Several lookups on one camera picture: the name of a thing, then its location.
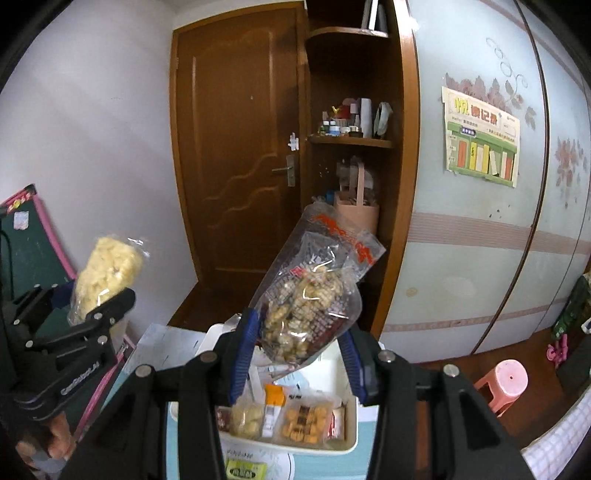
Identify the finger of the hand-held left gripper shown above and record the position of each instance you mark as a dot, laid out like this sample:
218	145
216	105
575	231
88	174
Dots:
37	300
101	316

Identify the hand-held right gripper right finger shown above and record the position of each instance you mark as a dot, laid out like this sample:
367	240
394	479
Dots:
358	369

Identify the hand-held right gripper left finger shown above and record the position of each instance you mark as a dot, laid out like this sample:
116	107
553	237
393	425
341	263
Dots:
242	360

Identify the yellow puffed rice cake packet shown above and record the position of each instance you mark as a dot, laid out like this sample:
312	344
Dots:
106	272

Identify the white plastic storage bin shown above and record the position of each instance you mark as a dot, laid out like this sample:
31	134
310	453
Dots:
351	429

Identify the clear nut cluster packet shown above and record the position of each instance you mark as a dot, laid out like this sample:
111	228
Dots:
314	286

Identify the person's left hand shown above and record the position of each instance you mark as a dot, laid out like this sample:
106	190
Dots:
51	443

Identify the pink framed chalkboard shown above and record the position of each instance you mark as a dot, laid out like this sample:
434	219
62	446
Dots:
32	244

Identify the red white packet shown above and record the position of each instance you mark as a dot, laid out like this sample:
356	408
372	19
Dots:
336	422

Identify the orange white packet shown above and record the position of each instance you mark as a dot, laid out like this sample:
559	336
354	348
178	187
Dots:
274	410

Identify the yellow cookie packet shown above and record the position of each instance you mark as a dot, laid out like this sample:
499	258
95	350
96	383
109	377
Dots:
247	420

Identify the square cracker packet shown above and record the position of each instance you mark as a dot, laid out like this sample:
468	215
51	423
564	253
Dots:
304	424

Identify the teal striped tablecloth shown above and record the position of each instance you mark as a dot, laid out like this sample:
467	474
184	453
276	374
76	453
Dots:
328	466

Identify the white printed placemat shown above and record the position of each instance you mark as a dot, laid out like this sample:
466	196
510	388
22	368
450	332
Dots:
279	464

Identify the green snack packet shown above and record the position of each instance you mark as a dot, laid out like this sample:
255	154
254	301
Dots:
247	470

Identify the pink plastic stool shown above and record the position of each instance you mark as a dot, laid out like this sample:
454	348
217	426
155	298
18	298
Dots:
505	383

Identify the pink basket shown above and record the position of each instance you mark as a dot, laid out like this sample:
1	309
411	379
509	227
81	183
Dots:
358	212

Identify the pale sliding wardrobe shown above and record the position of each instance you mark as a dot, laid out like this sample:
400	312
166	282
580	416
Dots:
485	258

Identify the wooden corner shelf unit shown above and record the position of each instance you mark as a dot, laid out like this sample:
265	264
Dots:
401	184

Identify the brown wooden door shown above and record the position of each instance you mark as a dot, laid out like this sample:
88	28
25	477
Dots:
231	161

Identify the pink toy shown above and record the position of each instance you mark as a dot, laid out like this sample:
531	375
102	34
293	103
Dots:
557	348

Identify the white checkered blanket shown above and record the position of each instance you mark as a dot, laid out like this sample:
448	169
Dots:
558	447

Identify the green packets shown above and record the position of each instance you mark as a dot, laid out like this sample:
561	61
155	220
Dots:
575	304

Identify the group of small bottles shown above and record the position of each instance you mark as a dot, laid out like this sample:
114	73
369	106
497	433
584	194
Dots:
339	124

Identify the clear plastic bag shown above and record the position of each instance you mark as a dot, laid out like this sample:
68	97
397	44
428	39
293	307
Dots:
383	120

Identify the white roll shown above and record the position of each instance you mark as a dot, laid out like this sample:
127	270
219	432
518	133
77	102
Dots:
366	117

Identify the white board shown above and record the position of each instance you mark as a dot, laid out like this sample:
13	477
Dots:
375	14

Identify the wall poster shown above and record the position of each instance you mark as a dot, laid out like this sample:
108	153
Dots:
480	134

